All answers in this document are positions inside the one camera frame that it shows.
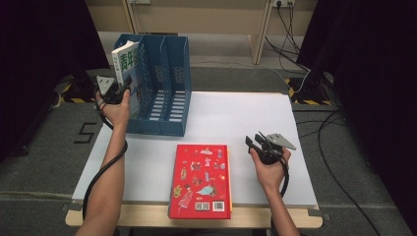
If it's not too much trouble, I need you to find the black stand base striped tape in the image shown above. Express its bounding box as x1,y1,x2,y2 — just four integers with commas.
284,73,332,106
60,73,108,104

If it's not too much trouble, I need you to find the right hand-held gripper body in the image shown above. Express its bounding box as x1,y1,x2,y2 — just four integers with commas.
255,131,297,165

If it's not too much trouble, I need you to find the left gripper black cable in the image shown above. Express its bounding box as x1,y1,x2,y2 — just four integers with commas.
82,92,130,221

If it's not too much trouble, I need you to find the black floor cable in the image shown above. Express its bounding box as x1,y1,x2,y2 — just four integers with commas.
317,109,383,236

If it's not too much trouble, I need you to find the black power cable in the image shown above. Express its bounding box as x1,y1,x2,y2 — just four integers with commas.
278,2,303,55
265,2,311,72

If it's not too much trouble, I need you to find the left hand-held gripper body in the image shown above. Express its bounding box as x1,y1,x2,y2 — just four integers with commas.
94,76,129,105

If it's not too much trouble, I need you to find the red hardcover book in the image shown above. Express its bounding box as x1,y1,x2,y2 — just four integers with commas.
167,144,232,220

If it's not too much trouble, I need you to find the person's right hand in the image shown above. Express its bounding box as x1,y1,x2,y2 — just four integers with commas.
249,147,292,195

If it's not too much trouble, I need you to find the black curtain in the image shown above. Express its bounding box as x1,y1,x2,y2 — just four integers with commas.
0,0,110,163
296,0,417,235

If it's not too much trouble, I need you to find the white thick magazine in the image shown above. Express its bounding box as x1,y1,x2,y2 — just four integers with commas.
111,39,142,116

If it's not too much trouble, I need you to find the beige wooden desk leg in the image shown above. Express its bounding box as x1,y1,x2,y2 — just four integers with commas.
248,0,274,66
121,0,143,34

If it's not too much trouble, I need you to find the person's left hand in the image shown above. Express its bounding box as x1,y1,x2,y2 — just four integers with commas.
96,89,132,131

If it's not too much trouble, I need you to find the blue plastic file rack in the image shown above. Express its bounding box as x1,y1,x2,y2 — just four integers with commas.
113,33,193,137

